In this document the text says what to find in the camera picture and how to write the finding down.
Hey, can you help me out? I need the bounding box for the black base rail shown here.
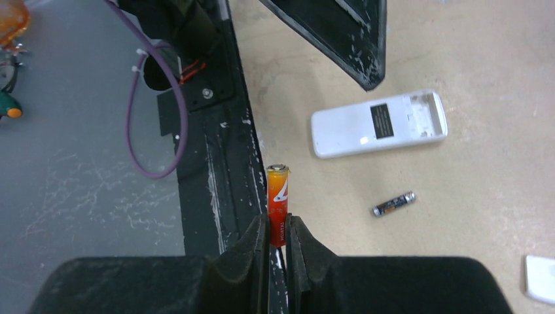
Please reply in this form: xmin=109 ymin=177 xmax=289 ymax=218
xmin=156 ymin=0 xmax=289 ymax=314

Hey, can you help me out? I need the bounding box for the black AAA battery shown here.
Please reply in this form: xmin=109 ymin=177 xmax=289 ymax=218
xmin=372 ymin=192 xmax=417 ymax=217

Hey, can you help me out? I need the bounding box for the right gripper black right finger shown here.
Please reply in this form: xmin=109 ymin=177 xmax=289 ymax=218
xmin=285 ymin=215 xmax=512 ymax=313

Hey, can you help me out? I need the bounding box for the red orange AAA battery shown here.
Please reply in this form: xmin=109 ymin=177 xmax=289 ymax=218
xmin=266 ymin=164 xmax=289 ymax=247

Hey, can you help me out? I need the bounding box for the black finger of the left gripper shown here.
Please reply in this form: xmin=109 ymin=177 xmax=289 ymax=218
xmin=262 ymin=0 xmax=387 ymax=91

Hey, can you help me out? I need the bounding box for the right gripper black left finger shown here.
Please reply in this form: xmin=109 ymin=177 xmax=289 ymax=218
xmin=29 ymin=215 xmax=270 ymax=313

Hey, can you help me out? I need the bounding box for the white battery cover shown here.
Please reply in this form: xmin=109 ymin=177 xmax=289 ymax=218
xmin=524 ymin=255 xmax=554 ymax=305

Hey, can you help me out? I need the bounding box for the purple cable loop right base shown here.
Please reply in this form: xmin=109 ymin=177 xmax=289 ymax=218
xmin=103 ymin=0 xmax=190 ymax=180

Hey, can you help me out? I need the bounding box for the white remote control red face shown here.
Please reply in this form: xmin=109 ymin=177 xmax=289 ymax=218
xmin=310 ymin=89 xmax=448 ymax=159

